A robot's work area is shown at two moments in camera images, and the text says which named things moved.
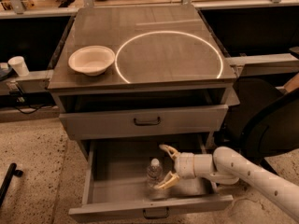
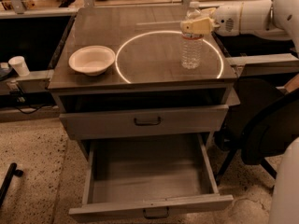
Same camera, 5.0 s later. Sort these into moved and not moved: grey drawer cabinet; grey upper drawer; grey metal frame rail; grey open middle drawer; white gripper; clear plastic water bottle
Moved: white gripper; clear plastic water bottle
Not moved: grey open middle drawer; grey metal frame rail; grey drawer cabinet; grey upper drawer
